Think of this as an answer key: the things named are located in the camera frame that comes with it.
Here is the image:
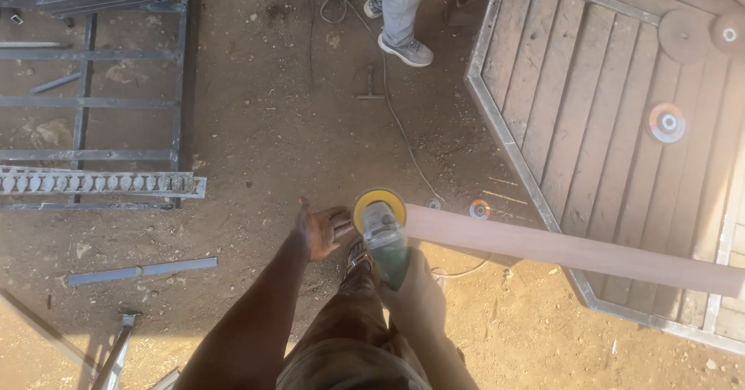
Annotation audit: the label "person's right hand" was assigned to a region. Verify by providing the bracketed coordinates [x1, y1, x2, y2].
[378, 248, 447, 345]

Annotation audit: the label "person's left hand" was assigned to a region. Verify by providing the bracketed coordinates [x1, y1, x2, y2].
[293, 197, 355, 262]

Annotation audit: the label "green angle grinder yellow disc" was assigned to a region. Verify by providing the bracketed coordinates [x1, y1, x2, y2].
[352, 189, 412, 292]

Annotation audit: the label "person's brown sandal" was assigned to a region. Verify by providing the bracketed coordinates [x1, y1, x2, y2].
[343, 236, 374, 280]

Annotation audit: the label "person's brown trousers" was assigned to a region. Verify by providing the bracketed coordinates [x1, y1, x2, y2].
[275, 270, 433, 390]

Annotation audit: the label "long reddish wooden plank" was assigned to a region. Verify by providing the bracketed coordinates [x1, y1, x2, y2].
[403, 203, 745, 299]

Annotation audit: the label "small metal t-piece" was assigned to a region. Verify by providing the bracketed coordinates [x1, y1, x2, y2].
[357, 64, 386, 101]

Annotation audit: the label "flat grey metal bar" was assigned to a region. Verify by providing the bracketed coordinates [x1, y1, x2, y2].
[68, 256, 218, 287]

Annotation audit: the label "metal stand leg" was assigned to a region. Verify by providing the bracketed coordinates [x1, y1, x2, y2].
[89, 311, 142, 390]

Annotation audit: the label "ornamental metal strip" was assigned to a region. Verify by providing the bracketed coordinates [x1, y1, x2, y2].
[0, 170, 208, 200]

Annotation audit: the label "grey flap disc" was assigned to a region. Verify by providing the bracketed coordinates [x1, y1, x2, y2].
[647, 102, 687, 144]

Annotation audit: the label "long thin metal bar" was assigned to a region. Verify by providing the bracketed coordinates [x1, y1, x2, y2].
[0, 290, 101, 379]

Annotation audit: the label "plain brown grinding disc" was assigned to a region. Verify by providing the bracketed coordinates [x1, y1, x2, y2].
[658, 9, 713, 65]

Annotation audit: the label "short grey metal bar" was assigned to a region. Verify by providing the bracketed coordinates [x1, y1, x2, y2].
[29, 71, 82, 95]

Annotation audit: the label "brown disc white hub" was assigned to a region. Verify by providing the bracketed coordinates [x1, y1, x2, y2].
[710, 12, 745, 58]

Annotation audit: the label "grey power cable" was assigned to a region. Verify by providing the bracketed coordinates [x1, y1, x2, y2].
[319, 0, 496, 279]

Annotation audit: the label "wooden slat table metal frame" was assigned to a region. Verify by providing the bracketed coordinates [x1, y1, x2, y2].
[464, 0, 745, 357]

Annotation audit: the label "large metal gate frame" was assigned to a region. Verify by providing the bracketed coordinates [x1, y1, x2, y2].
[0, 0, 194, 211]

